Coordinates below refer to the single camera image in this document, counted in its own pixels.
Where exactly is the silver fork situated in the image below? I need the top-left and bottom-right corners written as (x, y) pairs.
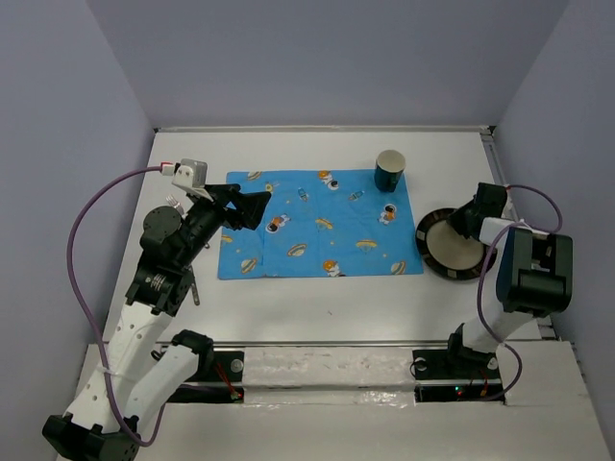
top-left (165, 195), bottom-right (184, 214)

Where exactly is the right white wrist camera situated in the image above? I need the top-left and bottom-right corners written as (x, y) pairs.
top-left (503, 186), bottom-right (515, 220)

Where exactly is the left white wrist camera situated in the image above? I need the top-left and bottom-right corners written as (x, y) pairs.
top-left (160, 158), bottom-right (213, 202)

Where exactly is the teal cup cream inside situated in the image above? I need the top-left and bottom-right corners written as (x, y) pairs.
top-left (374, 150), bottom-right (406, 192)

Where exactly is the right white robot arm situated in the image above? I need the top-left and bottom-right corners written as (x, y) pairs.
top-left (442, 182), bottom-right (574, 376)

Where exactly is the blue space-print cloth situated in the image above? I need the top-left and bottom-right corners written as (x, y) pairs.
top-left (218, 169), bottom-right (423, 280)

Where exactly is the black rimmed cream plate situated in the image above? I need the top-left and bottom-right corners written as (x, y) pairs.
top-left (415, 207), bottom-right (498, 281)

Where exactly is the silver knife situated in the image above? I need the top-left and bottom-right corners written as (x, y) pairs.
top-left (189, 268), bottom-right (201, 306)

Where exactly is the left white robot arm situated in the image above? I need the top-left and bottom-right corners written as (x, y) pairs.
top-left (42, 184), bottom-right (271, 460)

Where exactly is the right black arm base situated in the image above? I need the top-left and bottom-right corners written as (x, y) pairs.
top-left (409, 332), bottom-right (505, 402)

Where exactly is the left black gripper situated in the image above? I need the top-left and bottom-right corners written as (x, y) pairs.
top-left (176, 182), bottom-right (271, 268)

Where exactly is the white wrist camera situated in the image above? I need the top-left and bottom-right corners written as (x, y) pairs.
top-left (160, 158), bottom-right (213, 202)
top-left (503, 186), bottom-right (515, 220)

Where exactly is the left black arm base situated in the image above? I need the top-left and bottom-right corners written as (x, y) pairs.
top-left (167, 350), bottom-right (245, 404)

